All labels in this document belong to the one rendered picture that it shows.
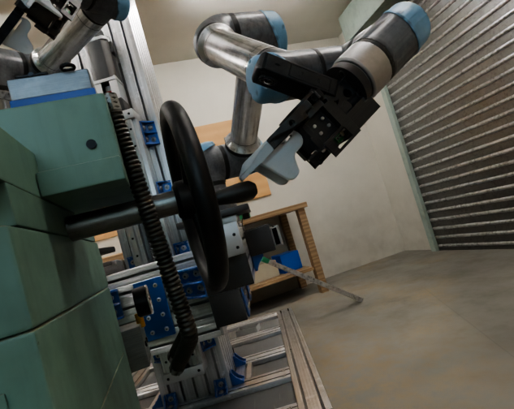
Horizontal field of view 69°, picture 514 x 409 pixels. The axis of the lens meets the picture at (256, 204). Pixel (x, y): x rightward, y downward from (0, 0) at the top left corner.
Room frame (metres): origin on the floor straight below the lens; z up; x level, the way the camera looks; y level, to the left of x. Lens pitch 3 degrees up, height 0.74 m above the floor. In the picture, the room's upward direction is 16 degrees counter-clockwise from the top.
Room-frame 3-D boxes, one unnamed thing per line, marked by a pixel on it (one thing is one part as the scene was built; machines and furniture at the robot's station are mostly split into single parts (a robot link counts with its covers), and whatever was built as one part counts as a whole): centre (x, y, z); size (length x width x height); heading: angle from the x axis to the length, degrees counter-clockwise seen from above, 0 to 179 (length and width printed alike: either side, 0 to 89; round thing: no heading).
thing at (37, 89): (0.52, 0.23, 0.99); 0.13 x 0.11 x 0.06; 15
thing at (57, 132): (0.51, 0.23, 0.91); 0.15 x 0.14 x 0.09; 15
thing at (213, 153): (1.22, 0.13, 0.98); 0.13 x 0.12 x 0.14; 110
